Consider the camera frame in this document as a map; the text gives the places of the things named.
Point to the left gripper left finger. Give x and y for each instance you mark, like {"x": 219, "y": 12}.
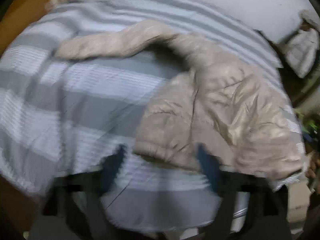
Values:
{"x": 76, "y": 198}

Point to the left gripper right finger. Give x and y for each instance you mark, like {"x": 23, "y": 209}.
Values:
{"x": 266, "y": 210}

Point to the beige puffer jacket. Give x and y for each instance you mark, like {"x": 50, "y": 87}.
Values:
{"x": 220, "y": 102}

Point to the grey striped bed sheet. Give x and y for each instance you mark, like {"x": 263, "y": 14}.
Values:
{"x": 59, "y": 115}

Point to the white hanging puffer coat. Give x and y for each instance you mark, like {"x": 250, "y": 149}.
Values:
{"x": 301, "y": 49}

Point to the wooden headboard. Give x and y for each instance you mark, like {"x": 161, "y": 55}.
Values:
{"x": 30, "y": 7}

